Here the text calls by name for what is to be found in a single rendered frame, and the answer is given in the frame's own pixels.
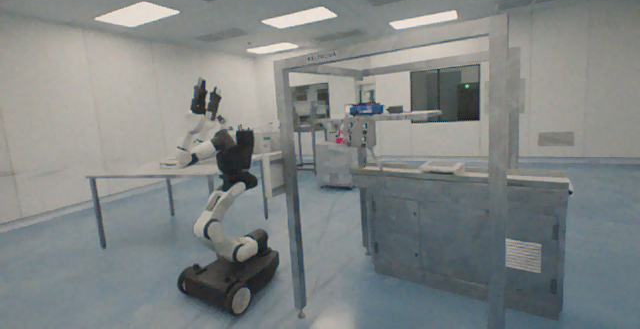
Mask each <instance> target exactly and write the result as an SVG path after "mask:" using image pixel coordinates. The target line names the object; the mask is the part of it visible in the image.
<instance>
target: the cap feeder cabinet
mask: <svg viewBox="0 0 640 329"><path fill-rule="evenodd" d="M340 145H341V144H336V142H332V143H331V142H328V141H325V142H322V143H319V144H315V150H316V164H317V178H318V184H319V185H321V186H339V187H349V188H350V187H352V186H354V185H353V179H352V178H351V176H350V174H351V173H352V172H349V168H350V167H351V168H358V155H357V147H345V144H342V145H341V146H340Z"/></svg>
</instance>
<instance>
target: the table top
mask: <svg viewBox="0 0 640 329"><path fill-rule="evenodd" d="M163 158H166V157H163ZM163 158H160V159H155V160H151V161H146V162H142V163H138V164H133V165H129V166H125V167H121V168H116V169H112V170H107V171H103V172H99V173H94V174H91V175H86V176H85V177H86V178H211V177H214V176H216V175H219V174H222V172H220V171H219V170H218V168H217V166H216V162H215V160H212V161H207V162H205V163H202V164H194V165H189V166H185V167H183V168H180V169H160V164H159V162H162V161H164V159H163ZM260 159H262V155H252V158H251V163H252V162H255V161H257V160H260Z"/></svg>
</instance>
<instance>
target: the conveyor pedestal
mask: <svg viewBox="0 0 640 329"><path fill-rule="evenodd" d="M368 202H369V223H370V243H371V264H374V266H375V272H378V273H381V274H385V275H389V276H393V277H396V278H400V279H403V280H407V281H410V282H414V283H418V284H422V285H426V286H429V287H433V288H437V289H441V290H443V291H447V292H451V293H455V294H458V295H462V296H466V297H470V298H473V299H477V300H481V301H484V302H487V297H488V200H478V199H469V198H459V204H451V197H448V196H438V195H428V194H419V193H409V192H399V191H389V190H380V195H374V189H370V188H368ZM566 213H567V209H566V208H557V207H555V215H549V214H544V206H537V205H527V204H518V203H508V202H507V214H506V285H505V307H506V308H510V309H514V310H518V311H521V312H524V313H528V314H532V315H535V316H539V317H543V318H547V319H550V320H554V321H558V311H561V312H562V307H563V281H564V257H565V234H566Z"/></svg>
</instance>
